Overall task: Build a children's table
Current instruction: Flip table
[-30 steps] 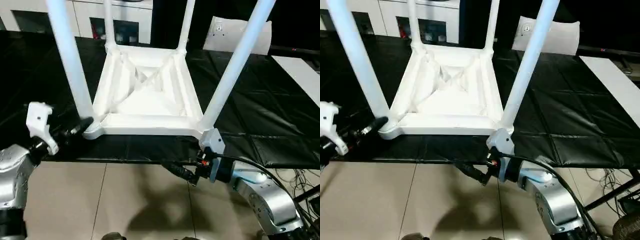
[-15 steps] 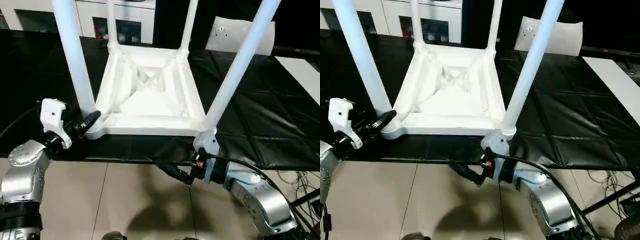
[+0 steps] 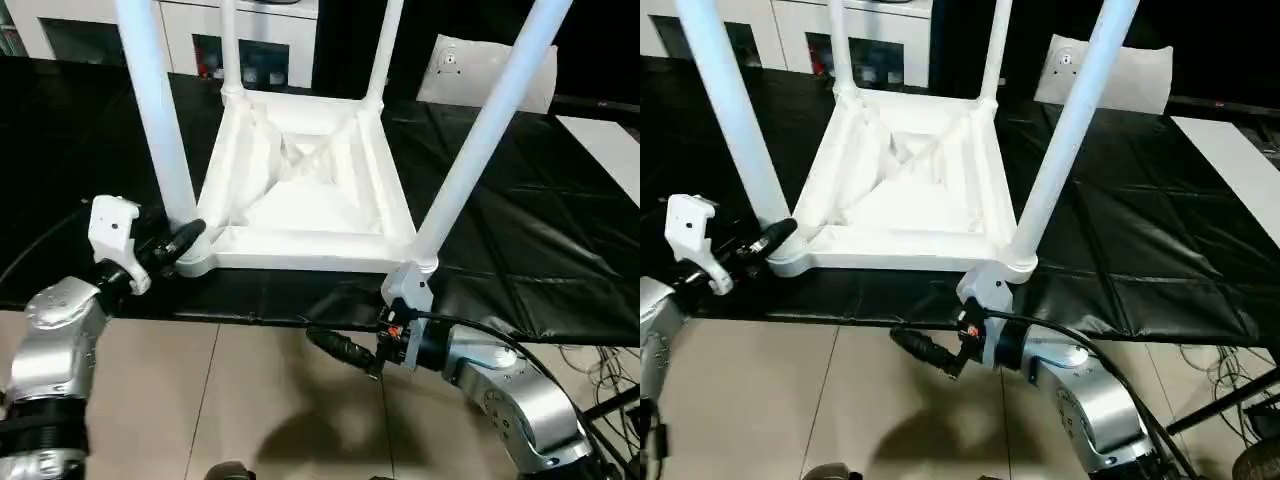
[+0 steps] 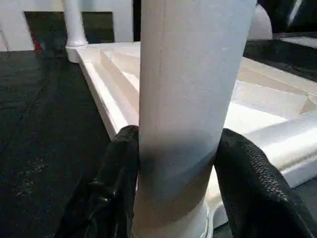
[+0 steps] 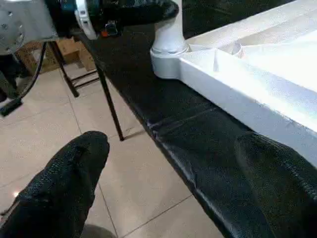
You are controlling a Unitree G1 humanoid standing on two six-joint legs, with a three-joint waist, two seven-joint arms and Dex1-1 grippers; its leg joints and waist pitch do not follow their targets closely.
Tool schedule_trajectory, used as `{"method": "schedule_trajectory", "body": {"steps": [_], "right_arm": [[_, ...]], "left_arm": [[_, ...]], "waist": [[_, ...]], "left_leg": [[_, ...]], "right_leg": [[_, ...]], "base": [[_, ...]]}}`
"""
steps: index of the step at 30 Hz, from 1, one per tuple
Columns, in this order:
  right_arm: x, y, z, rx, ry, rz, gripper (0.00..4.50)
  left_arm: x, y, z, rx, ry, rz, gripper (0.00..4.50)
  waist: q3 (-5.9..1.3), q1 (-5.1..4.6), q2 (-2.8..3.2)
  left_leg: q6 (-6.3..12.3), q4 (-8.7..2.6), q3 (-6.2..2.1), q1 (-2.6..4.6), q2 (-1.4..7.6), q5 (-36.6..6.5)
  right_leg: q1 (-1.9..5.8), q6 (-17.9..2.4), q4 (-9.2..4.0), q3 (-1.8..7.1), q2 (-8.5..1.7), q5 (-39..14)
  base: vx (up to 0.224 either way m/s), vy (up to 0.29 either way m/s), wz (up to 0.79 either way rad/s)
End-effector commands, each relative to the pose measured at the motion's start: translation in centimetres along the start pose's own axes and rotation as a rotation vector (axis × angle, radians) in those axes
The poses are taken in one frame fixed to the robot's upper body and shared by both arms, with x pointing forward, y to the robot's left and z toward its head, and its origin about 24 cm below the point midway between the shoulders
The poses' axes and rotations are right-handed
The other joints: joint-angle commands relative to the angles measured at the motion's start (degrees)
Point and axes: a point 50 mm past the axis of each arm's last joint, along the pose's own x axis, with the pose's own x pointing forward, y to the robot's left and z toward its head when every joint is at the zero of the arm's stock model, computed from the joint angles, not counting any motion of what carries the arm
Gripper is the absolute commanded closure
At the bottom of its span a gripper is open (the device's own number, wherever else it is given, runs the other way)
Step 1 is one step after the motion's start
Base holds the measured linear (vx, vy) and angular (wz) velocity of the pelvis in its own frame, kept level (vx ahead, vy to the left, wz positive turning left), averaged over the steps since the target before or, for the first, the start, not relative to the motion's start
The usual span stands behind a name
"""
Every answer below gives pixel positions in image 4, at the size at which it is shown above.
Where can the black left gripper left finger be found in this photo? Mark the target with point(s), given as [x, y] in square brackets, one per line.
[106, 198]

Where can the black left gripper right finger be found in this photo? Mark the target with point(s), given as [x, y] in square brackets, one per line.
[257, 193]

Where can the white plastic table top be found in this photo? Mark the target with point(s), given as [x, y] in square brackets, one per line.
[270, 99]

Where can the white plastic table leg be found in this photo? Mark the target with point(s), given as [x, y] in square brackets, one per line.
[74, 22]
[183, 99]

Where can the black work mat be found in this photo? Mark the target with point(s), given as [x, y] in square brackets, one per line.
[39, 129]

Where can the small red item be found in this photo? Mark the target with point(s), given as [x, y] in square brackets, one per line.
[37, 46]

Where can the white plastic bag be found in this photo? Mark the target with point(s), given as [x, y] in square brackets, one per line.
[260, 24]

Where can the white cabinet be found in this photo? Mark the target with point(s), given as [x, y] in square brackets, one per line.
[12, 20]

